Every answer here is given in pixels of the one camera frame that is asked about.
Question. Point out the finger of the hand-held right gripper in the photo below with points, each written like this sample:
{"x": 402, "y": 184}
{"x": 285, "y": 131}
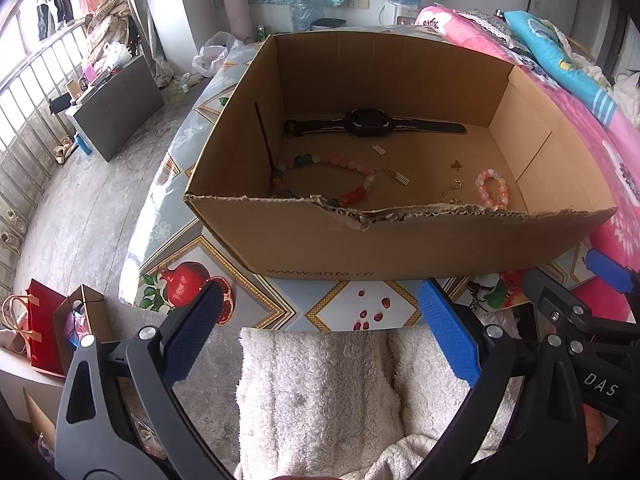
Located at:
{"x": 555, "y": 305}
{"x": 612, "y": 270}

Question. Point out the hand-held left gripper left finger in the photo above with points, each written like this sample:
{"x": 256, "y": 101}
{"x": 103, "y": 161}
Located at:
{"x": 192, "y": 335}

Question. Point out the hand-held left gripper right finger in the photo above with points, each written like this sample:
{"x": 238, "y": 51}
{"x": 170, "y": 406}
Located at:
{"x": 450, "y": 335}

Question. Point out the brown cardboard box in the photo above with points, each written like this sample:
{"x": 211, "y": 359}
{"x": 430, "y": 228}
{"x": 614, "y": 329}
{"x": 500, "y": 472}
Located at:
{"x": 400, "y": 245}

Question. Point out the small gold butterfly charm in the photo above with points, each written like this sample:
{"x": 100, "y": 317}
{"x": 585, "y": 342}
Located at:
{"x": 456, "y": 164}

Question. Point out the black wristwatch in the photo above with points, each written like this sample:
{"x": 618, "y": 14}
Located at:
{"x": 367, "y": 121}

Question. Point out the pink floral blanket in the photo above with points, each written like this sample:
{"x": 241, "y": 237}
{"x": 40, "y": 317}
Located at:
{"x": 615, "y": 175}

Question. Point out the brown paper bag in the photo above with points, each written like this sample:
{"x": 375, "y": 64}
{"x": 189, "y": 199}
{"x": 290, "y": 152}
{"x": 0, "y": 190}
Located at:
{"x": 90, "y": 320}

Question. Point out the white fleece clothing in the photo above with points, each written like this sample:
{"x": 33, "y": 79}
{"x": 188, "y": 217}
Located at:
{"x": 325, "y": 400}

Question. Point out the red gift bag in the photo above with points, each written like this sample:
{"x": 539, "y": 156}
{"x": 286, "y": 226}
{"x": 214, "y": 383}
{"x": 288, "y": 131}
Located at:
{"x": 47, "y": 325}

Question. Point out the black and white cloth bundle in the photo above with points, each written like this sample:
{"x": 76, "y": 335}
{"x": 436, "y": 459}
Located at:
{"x": 627, "y": 87}

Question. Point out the beige shoes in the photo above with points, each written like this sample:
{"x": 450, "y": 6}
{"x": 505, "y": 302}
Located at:
{"x": 12, "y": 232}
{"x": 64, "y": 150}

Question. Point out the blue striped pillow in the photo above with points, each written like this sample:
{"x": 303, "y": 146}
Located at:
{"x": 565, "y": 60}

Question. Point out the grey cabinet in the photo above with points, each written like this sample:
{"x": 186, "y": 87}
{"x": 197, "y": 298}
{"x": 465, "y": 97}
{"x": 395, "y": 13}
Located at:
{"x": 120, "y": 105}

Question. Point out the metal window railing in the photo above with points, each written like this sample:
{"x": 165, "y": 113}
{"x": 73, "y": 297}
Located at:
{"x": 22, "y": 125}

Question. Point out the white plastic bag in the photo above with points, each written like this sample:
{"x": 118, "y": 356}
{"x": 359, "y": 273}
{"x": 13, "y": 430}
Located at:
{"x": 217, "y": 55}

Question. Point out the green can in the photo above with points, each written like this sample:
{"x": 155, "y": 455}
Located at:
{"x": 260, "y": 33}

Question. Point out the grey curtain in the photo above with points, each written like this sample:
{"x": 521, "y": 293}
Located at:
{"x": 147, "y": 20}

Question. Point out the pile of woven bags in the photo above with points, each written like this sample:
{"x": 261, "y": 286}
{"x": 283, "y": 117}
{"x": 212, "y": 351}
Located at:
{"x": 112, "y": 25}

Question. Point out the white water dispenser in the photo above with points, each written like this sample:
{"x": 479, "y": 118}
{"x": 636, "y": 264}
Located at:
{"x": 400, "y": 15}

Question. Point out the white paper roll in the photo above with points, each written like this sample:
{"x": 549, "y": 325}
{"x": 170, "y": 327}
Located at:
{"x": 236, "y": 5}

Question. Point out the clear empty water jug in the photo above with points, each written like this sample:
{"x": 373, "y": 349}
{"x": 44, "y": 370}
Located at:
{"x": 307, "y": 12}

